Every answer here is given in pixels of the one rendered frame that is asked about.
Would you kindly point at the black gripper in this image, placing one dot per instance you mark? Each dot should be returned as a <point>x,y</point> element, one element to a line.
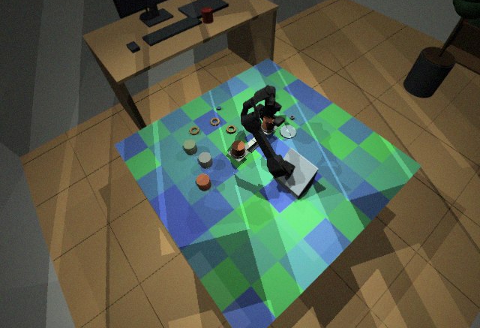
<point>278,120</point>

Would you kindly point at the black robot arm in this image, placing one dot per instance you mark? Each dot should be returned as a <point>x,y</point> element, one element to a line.
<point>252,123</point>

